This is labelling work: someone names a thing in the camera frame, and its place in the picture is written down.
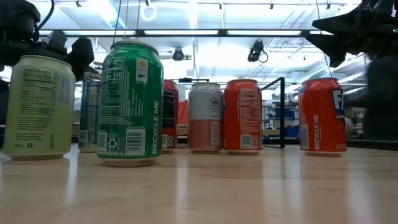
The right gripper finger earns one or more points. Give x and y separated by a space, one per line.
337 46
348 21

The blue silver slim can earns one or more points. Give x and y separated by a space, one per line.
90 118

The pale green beverage can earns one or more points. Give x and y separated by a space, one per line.
40 109

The green soda can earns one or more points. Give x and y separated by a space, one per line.
130 105

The orange Fanta soda can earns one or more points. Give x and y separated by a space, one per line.
242 118
321 118

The red black soda can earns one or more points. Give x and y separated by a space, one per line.
170 109

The silver pink beverage can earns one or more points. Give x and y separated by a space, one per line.
205 118

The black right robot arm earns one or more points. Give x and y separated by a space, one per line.
382 99

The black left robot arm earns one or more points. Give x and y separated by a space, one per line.
18 25

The storage rack with blue bins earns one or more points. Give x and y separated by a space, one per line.
290 113

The overhead light bar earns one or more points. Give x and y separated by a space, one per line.
180 32

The orange panel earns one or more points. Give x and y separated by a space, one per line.
183 112

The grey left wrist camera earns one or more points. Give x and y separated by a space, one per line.
56 39

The black dome camera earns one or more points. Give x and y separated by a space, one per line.
178 54

